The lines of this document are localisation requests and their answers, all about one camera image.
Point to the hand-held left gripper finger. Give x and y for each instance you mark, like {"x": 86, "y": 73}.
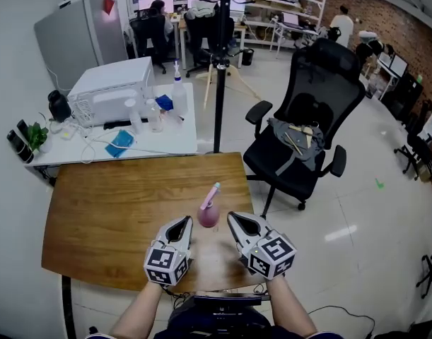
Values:
{"x": 188, "y": 240}
{"x": 162, "y": 233}

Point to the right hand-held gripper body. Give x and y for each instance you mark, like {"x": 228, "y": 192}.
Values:
{"x": 272, "y": 256}

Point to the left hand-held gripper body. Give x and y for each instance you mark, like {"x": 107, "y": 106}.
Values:
{"x": 166, "y": 263}

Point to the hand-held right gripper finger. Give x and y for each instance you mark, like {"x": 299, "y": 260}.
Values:
{"x": 261, "y": 226}
{"x": 237, "y": 238}

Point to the pink spray bottle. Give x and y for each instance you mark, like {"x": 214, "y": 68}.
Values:
{"x": 208, "y": 217}

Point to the person's left forearm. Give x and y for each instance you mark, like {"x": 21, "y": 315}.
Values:
{"x": 141, "y": 313}

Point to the person's right forearm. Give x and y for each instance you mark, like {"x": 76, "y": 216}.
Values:
{"x": 290, "y": 309}

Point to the small clear plastic bottle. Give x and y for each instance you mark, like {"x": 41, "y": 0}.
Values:
{"x": 155, "y": 117}
{"x": 135, "y": 118}

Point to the clear white trigger bottle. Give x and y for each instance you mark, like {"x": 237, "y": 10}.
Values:
{"x": 179, "y": 97}

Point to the small green and white object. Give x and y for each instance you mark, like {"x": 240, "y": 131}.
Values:
{"x": 419, "y": 79}

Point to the wooden table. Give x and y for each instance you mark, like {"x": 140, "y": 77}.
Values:
{"x": 113, "y": 217}

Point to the black chest-mounted device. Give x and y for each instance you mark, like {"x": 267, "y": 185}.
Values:
{"x": 229, "y": 299}

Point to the white desk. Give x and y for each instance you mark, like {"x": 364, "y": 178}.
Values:
{"x": 159, "y": 143}

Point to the grey garment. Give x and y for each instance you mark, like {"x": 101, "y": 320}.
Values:
{"x": 283, "y": 132}

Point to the blue cloth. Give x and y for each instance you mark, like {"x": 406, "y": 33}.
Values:
{"x": 120, "y": 143}

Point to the small wooden clothes hanger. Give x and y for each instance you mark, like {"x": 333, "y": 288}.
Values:
{"x": 307, "y": 134}

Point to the blue packet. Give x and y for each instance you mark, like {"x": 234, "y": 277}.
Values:
{"x": 165, "y": 102}

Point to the black coat stand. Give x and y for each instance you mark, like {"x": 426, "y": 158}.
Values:
{"x": 220, "y": 101}

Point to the white microwave oven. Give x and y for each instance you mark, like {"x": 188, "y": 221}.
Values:
{"x": 109, "y": 90}

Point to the small green potted plant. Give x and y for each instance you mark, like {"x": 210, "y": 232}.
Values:
{"x": 37, "y": 136}

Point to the black chair with star base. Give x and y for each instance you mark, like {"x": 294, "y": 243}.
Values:
{"x": 431, "y": 270}

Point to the black mesh office chair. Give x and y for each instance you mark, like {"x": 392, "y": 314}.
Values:
{"x": 328, "y": 80}

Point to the black jar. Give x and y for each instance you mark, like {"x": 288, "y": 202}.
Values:
{"x": 59, "y": 106}

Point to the black speaker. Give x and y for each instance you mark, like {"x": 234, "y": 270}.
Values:
{"x": 20, "y": 148}
{"x": 23, "y": 128}

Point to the black waste bin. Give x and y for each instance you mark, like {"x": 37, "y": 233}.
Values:
{"x": 247, "y": 56}

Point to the black swivel chair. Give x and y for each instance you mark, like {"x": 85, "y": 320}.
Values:
{"x": 415, "y": 143}

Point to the black side cabinet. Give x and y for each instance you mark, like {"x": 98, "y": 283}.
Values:
{"x": 403, "y": 97}

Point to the open laptop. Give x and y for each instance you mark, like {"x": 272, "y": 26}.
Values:
{"x": 291, "y": 19}

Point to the pair of side monitors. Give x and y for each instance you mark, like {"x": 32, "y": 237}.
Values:
{"x": 396, "y": 64}

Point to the grey refrigerator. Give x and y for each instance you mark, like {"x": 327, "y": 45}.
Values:
{"x": 70, "y": 37}

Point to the white garment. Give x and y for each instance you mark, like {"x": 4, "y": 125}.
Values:
{"x": 199, "y": 11}

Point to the red paper sticker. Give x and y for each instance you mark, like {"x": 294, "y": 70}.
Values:
{"x": 109, "y": 4}

